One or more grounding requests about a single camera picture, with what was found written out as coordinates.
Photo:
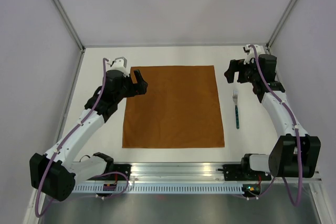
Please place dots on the white slotted cable duct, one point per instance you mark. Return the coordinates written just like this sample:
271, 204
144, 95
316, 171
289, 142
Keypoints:
153, 188

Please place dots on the aluminium frame post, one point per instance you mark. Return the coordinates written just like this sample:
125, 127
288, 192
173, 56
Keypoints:
283, 18
68, 24

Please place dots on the right aluminium frame post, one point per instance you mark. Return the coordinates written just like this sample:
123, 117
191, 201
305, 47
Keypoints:
283, 18

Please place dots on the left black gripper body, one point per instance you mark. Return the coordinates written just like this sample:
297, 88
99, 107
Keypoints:
130, 89

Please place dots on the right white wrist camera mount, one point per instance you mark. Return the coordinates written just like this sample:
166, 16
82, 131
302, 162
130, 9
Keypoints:
250, 52

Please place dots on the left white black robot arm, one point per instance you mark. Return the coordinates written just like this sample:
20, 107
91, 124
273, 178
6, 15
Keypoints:
56, 172

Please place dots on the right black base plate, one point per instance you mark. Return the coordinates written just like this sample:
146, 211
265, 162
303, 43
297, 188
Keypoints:
235, 172

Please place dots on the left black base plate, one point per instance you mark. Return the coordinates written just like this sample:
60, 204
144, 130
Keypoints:
121, 168

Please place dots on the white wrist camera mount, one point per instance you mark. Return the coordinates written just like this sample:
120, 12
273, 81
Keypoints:
120, 64
250, 52

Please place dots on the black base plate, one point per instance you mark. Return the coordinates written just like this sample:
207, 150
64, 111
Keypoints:
121, 168
235, 172

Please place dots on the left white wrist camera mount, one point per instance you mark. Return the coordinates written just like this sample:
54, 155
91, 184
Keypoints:
120, 64

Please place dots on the orange-brown cloth napkin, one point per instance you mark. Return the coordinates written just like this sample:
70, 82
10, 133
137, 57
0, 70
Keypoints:
180, 109

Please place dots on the aluminium mounting rail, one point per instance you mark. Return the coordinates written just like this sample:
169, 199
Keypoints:
174, 173

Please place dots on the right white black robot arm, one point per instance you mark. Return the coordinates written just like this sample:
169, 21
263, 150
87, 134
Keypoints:
295, 150

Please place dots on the fork with teal handle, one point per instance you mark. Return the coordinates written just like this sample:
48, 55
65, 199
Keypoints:
235, 100

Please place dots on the left aluminium frame post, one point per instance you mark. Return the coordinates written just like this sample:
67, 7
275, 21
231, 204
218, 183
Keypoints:
68, 24

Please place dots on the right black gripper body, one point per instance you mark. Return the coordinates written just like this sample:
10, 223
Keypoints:
247, 73

